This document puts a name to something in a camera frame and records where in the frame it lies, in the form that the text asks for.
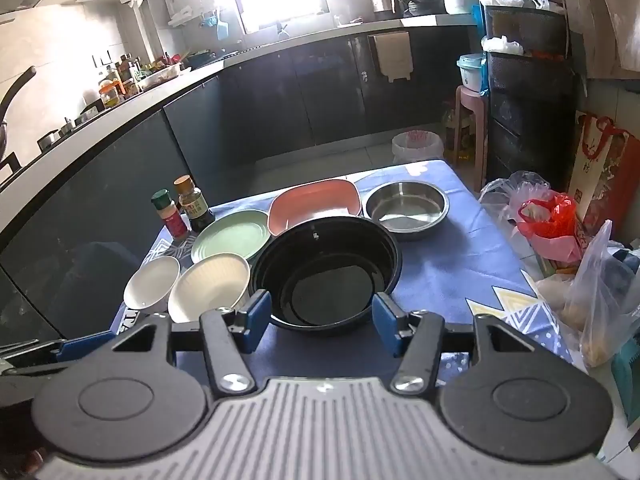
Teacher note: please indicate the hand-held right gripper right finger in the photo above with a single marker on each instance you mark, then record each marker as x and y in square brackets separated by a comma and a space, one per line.
[384, 317]

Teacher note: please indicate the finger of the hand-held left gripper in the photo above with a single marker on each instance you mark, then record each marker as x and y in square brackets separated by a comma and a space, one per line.
[80, 347]

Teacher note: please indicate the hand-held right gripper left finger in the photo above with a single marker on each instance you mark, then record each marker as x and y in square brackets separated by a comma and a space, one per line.
[257, 317]

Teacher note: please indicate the cream ribbed bowl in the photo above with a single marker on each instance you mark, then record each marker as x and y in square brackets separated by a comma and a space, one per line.
[207, 285]

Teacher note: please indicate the black round bowl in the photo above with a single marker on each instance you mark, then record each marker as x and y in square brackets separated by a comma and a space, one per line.
[325, 270]

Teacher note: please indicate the green round plate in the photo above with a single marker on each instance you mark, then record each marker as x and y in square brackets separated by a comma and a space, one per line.
[227, 237]

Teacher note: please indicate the small white bowl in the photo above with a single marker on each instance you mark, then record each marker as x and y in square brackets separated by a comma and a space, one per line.
[150, 280]

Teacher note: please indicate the stainless steel bowl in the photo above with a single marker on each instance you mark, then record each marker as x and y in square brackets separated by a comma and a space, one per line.
[405, 210]

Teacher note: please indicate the pink rectangular plate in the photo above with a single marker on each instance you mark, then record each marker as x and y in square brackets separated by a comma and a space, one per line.
[310, 202]

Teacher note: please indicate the blue printed tablecloth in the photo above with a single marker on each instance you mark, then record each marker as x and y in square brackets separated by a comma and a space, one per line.
[450, 270]

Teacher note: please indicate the brown cap soy sauce bottle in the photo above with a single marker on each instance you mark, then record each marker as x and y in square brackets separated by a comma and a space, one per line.
[192, 205]

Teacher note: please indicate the green cap spice bottle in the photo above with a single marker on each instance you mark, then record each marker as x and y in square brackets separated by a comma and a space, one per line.
[170, 217]

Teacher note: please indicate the white lined trash bin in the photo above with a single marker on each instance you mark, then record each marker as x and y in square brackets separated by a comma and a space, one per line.
[417, 147]

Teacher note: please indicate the white plastic bag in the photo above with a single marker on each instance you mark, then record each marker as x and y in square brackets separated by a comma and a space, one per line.
[505, 187]

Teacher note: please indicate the red plastic bag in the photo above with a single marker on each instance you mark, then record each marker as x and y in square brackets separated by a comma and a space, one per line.
[545, 220]

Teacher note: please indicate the clear plastic bag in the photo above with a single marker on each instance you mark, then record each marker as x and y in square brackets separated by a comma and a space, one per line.
[600, 300]

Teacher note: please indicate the gas stove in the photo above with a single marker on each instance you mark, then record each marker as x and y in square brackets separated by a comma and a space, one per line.
[65, 127]

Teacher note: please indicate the pink plastic stool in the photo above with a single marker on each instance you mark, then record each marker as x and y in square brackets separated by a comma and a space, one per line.
[467, 105]

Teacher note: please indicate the dark kitchen cabinets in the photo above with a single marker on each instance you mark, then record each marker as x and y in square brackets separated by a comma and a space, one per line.
[310, 90]

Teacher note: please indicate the teal box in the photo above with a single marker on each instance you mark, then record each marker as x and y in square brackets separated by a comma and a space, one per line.
[627, 385]

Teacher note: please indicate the black mesh storage rack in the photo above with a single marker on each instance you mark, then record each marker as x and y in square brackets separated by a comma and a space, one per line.
[530, 110]

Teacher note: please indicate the black wok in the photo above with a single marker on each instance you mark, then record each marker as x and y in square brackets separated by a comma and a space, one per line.
[12, 100]

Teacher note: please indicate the teal lidded container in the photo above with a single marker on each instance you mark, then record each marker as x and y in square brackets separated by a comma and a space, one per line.
[470, 72]

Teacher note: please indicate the red paper gift bag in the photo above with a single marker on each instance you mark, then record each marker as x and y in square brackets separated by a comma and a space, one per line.
[605, 175]

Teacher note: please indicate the group of condiment bottles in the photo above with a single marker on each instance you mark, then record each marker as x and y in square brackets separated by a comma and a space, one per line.
[135, 77]

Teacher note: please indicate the steel kettle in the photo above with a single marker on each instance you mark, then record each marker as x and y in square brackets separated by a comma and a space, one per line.
[384, 2]

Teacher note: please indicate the white wall shelf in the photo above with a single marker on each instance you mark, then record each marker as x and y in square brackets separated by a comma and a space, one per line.
[192, 5]

